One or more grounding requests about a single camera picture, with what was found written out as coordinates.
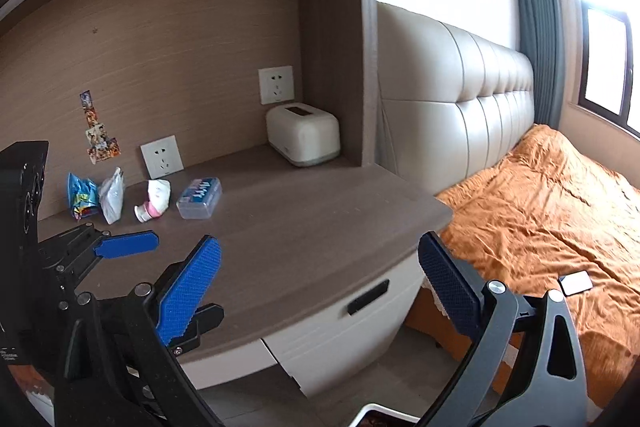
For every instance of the white desk drawer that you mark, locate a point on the white desk drawer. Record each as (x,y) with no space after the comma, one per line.
(325,342)

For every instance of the white trash bin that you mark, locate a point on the white trash bin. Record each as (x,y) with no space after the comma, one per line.
(395,409)

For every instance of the dark-framed window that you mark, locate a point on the dark-framed window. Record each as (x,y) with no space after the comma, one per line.
(607,57)

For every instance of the cluster of wall stickers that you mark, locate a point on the cluster of wall stickers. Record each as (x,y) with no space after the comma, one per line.
(97,129)

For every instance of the white phone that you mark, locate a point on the white phone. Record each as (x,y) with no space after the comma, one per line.
(575,283)

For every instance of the blue snack bag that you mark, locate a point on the blue snack bag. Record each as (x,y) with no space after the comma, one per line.
(80,197)

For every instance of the bed with orange blanket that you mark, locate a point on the bed with orange blanket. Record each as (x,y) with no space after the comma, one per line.
(525,217)

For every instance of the clear plastic bag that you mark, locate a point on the clear plastic bag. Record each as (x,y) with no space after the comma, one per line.
(112,202)

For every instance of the cream padded headboard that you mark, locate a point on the cream padded headboard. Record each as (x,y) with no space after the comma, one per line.
(440,97)

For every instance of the white wall socket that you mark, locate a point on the white wall socket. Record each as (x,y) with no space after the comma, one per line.
(162,157)
(276,84)

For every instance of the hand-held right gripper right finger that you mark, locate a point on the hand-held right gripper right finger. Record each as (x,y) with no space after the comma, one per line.
(447,287)

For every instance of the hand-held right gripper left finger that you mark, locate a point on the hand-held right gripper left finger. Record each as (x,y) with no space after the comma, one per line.
(190,292)

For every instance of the pink white squeeze pouch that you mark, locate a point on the pink white squeeze pouch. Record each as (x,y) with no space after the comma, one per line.
(157,197)

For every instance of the grey-blue curtain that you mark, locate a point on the grey-blue curtain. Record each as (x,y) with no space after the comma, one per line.
(532,22)

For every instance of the clear blue-label plastic box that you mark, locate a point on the clear blue-label plastic box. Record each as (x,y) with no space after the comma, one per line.
(200,199)

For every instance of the cream toaster-shaped box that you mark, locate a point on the cream toaster-shaped box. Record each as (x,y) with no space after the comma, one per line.
(302,134)

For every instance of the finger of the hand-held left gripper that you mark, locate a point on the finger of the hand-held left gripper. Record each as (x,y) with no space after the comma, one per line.
(207,314)
(127,244)

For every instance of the wooden desk hutch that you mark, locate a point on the wooden desk hutch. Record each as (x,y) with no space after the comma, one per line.
(330,7)

